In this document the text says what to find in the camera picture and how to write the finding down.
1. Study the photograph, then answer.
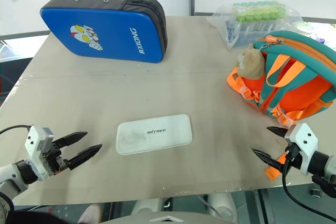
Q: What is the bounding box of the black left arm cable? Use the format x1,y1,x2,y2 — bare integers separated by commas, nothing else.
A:
0,124,32,135

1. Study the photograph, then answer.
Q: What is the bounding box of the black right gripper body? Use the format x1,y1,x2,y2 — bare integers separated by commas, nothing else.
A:
282,142,303,174

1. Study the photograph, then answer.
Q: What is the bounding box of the white plastic case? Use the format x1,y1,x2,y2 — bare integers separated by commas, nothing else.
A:
115,113,193,156

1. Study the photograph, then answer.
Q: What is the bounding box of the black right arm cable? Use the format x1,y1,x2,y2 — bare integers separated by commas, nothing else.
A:
281,147,336,221

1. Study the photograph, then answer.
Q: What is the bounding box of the pink rounded object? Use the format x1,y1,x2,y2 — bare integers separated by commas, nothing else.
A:
77,204,102,224

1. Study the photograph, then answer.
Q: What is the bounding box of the clear plastic bag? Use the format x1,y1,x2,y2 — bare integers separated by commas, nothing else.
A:
206,0,306,51

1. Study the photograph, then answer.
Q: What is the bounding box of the orange and teal backpack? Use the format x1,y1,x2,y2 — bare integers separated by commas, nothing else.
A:
226,30,336,182

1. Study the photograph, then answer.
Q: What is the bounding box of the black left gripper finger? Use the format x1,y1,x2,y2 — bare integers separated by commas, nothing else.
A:
66,144,103,172
51,131,88,152

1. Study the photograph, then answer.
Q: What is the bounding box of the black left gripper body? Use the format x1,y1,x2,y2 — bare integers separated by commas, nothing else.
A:
43,142,71,177

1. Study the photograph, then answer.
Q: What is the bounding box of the green capped tube rack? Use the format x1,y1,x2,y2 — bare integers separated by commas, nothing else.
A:
230,0,289,47

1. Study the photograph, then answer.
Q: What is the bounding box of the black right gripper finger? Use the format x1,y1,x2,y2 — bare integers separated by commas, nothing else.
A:
251,148,285,174
266,126,291,139

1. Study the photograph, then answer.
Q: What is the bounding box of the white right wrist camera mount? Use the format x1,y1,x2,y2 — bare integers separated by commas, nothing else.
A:
284,122,319,175

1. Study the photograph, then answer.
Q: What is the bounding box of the beige plush cat charm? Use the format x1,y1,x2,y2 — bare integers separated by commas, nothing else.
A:
235,42,267,80

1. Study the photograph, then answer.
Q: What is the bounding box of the grey robot torso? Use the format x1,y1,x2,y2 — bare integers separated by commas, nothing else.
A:
100,211,238,224

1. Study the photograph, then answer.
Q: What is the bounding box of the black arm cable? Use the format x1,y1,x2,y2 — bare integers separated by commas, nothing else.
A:
281,147,336,221
0,124,32,135

